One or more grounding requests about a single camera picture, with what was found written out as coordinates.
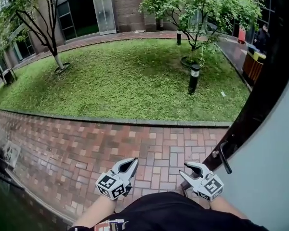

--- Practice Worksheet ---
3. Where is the black sign board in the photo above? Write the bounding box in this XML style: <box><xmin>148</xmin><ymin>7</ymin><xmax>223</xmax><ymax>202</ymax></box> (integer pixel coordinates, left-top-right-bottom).
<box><xmin>1</xmin><ymin>67</ymin><xmax>18</xmax><ymax>86</ymax></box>

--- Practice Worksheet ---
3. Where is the green lawn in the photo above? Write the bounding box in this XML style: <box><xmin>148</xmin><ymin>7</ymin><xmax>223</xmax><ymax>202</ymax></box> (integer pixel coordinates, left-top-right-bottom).
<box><xmin>0</xmin><ymin>38</ymin><xmax>251</xmax><ymax>123</ymax></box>

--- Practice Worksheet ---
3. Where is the wooden slatted bin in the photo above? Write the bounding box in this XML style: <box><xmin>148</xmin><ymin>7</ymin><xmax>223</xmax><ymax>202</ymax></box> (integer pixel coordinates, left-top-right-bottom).
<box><xmin>241</xmin><ymin>51</ymin><xmax>267</xmax><ymax>86</ymax></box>

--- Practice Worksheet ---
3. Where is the grey stone kerb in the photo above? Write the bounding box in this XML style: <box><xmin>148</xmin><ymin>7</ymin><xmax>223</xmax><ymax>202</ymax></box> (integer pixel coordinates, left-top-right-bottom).
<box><xmin>0</xmin><ymin>106</ymin><xmax>233</xmax><ymax>128</ymax></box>

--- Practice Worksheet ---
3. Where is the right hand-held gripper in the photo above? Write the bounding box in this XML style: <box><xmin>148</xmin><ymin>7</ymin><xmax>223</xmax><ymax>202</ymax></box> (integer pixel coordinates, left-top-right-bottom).
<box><xmin>178</xmin><ymin>162</ymin><xmax>225</xmax><ymax>202</ymax></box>

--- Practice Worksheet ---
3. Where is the black door handle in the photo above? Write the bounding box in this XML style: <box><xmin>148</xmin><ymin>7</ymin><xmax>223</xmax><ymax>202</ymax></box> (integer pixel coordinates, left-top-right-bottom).
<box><xmin>220</xmin><ymin>140</ymin><xmax>233</xmax><ymax>175</ymax></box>

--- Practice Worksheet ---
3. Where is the tree with white-painted trunk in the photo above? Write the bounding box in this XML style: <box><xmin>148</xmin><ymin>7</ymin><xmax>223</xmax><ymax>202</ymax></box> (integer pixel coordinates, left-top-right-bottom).
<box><xmin>0</xmin><ymin>0</ymin><xmax>104</xmax><ymax>72</ymax></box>

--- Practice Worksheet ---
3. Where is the red box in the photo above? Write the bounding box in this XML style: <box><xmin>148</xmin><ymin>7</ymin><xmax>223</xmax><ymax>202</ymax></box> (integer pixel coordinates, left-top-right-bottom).
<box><xmin>237</xmin><ymin>27</ymin><xmax>247</xmax><ymax>44</ymax></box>

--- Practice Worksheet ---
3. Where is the person's right forearm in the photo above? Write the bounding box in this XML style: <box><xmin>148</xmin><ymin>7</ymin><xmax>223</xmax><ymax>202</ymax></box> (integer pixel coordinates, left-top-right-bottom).
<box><xmin>209</xmin><ymin>195</ymin><xmax>249</xmax><ymax>220</ymax></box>

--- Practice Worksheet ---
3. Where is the person's black shirt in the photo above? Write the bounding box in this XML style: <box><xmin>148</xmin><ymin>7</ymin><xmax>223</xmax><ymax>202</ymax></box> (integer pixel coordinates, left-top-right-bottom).
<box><xmin>69</xmin><ymin>191</ymin><xmax>269</xmax><ymax>231</ymax></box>

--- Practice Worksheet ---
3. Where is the bushy green tree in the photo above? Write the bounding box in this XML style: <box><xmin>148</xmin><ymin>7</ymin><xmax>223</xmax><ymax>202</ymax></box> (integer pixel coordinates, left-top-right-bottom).
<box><xmin>138</xmin><ymin>0</ymin><xmax>264</xmax><ymax>68</ymax></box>

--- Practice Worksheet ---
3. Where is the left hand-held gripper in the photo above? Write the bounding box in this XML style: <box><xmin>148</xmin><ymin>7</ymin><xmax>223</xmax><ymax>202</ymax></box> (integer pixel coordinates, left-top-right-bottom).
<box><xmin>95</xmin><ymin>157</ymin><xmax>139</xmax><ymax>201</ymax></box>

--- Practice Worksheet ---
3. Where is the tall black bollard lamp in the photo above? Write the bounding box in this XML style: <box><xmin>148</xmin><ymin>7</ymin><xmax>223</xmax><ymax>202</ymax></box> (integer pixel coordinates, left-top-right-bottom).
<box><xmin>188</xmin><ymin>64</ymin><xmax>201</xmax><ymax>96</ymax></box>

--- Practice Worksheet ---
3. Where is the glass building door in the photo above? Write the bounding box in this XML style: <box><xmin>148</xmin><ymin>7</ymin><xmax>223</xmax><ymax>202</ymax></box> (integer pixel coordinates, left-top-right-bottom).
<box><xmin>91</xmin><ymin>0</ymin><xmax>118</xmax><ymax>36</ymax></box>

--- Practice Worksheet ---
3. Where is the metal ground cover plate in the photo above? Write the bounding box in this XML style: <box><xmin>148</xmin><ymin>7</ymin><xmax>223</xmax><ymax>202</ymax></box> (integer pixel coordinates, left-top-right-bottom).
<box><xmin>1</xmin><ymin>140</ymin><xmax>22</xmax><ymax>170</ymax></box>

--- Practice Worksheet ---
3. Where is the grey door with black frame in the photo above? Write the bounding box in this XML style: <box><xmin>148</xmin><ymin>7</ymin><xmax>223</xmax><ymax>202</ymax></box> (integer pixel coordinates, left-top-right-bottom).
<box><xmin>202</xmin><ymin>0</ymin><xmax>289</xmax><ymax>231</ymax></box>

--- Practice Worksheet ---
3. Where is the person's left forearm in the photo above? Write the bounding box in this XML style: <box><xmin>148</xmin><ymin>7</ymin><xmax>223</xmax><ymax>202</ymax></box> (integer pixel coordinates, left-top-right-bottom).
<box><xmin>72</xmin><ymin>194</ymin><xmax>117</xmax><ymax>228</ymax></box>

